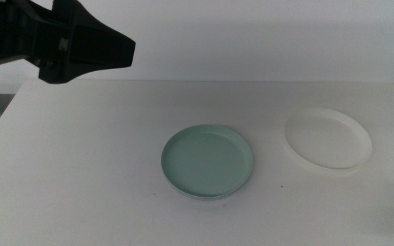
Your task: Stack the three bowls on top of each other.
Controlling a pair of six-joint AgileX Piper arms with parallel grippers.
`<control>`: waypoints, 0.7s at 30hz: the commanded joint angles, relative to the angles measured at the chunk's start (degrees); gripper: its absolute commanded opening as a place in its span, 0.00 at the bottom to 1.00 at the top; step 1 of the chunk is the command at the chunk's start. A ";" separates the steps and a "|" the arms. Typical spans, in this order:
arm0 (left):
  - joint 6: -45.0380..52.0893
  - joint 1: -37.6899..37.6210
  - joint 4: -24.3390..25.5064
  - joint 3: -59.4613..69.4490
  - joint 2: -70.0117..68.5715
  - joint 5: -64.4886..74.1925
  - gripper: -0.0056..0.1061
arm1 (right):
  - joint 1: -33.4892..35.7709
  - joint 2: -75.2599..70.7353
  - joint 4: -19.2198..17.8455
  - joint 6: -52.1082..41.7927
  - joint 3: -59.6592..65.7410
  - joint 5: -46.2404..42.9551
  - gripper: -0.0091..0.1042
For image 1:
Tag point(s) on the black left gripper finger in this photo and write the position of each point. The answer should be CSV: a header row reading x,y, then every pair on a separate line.
x,y
80,65
94,32

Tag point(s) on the pale green shallow bowl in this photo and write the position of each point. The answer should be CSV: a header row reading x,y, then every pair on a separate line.
x,y
207,160

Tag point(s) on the light grey shallow bowl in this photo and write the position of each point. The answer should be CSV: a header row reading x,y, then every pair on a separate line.
x,y
206,199

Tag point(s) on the white shallow bowl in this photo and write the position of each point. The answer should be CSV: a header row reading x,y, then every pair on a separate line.
x,y
327,138

